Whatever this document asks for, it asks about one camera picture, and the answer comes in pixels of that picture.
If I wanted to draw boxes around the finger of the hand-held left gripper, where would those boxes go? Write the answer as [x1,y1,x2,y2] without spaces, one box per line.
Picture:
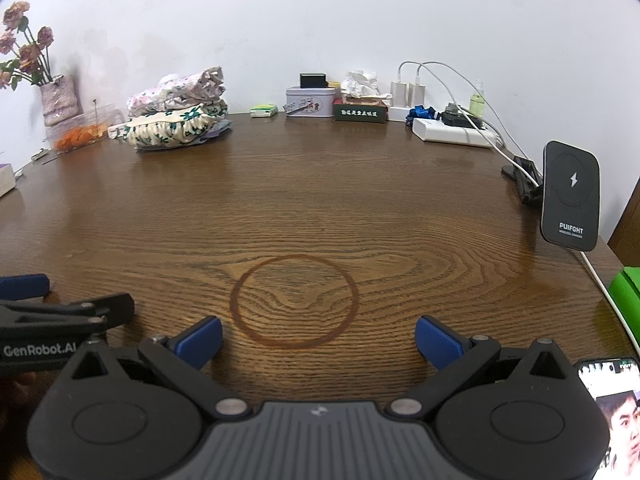
[42,293,136,331]
[0,274,51,302]

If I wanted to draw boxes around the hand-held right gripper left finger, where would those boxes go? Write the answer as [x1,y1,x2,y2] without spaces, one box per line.
[70,316,252,418]

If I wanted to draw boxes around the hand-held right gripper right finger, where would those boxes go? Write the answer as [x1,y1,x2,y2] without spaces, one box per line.
[385,316,571,418]

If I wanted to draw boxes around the cream green floral pants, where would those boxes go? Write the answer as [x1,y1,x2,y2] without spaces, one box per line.
[122,102,232,152]

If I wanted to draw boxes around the pink blue purple shirt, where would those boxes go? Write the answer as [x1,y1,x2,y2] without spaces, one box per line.
[192,120,232,147]

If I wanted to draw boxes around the pink floral white garment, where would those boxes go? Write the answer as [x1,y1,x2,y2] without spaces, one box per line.
[126,66,228,113]

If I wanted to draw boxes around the pile of tangerines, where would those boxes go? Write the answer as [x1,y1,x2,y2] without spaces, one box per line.
[55,122,108,153]

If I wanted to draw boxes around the clear plastic box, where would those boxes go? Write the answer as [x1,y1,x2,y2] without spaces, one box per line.
[46,105,126,156]

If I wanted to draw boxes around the black clamp holder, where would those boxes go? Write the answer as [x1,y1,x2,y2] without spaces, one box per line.
[501,156,546,205]

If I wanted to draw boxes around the pink knitted vase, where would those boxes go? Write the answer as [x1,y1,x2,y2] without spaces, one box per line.
[40,74,83,127]

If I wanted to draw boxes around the smartphone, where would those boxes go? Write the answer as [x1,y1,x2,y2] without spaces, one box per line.
[577,357,640,480]

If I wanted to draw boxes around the bright green object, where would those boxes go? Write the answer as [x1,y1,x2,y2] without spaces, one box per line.
[608,267,640,321]

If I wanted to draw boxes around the white power strip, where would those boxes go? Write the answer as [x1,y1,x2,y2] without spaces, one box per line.
[411,117,506,149]

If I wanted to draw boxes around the brown wooden cabinet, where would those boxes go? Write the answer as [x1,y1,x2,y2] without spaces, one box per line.
[607,205,640,267]

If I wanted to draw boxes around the black charging dock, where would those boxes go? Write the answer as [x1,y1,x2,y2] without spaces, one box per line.
[440,110,485,130]

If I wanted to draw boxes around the dried rose bouquet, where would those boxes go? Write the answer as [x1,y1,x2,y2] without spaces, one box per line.
[0,2,56,91]

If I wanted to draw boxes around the dark green tissue box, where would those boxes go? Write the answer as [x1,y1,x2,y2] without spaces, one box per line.
[333,70,393,122]

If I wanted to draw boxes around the grey tin box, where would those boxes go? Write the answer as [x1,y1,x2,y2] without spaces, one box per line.
[286,86,336,119]

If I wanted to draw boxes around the thick white cable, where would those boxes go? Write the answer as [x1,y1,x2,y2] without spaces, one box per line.
[580,251,640,356]

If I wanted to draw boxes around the black wireless charger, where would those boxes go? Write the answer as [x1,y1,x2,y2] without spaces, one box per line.
[540,140,601,252]

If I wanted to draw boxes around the white charging cable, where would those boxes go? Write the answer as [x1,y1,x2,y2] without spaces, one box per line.
[415,62,543,186]
[398,61,506,151]

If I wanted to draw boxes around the blue lanyard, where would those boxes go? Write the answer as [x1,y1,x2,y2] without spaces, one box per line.
[405,105,441,127]

